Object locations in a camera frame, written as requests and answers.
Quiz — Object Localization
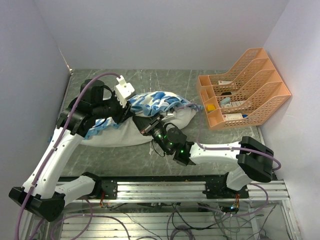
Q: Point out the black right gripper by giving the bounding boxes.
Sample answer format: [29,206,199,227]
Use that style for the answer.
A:
[131,113,171,155]

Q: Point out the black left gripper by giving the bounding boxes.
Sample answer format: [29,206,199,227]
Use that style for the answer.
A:
[93,91,136,125]

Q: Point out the white pillow insert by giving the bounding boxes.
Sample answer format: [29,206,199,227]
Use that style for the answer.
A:
[80,107,197,148]

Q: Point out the blue houndstooth bear pillowcase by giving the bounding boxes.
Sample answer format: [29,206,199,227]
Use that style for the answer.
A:
[83,91,198,140]

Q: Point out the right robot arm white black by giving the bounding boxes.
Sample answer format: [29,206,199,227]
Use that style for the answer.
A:
[132,116,274,198]

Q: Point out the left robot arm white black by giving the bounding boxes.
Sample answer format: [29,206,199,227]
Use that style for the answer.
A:
[9,76,136,222]

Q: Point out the yellow object in organizer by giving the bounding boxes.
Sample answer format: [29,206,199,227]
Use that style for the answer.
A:
[206,104,216,113]

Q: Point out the light blue stapler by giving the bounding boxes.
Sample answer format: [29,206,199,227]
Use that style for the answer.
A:
[219,97,231,106]

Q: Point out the white box in back slot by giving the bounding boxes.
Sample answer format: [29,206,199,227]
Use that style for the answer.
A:
[217,80,232,86]

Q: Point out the white red box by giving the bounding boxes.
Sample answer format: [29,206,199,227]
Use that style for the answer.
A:
[222,113,243,121]

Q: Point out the orange plastic file organizer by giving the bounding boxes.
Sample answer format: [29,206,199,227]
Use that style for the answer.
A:
[196,47,291,130]

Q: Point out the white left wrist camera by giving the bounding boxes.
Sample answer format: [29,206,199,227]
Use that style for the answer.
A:
[115,75,136,108]

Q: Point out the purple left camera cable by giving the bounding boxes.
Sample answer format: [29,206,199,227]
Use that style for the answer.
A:
[13,72,121,240]

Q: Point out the loose cables under frame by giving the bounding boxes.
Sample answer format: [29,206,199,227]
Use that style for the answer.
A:
[82,201,271,240]

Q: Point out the aluminium rail frame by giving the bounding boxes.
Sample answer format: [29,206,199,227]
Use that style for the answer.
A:
[27,180,291,203]

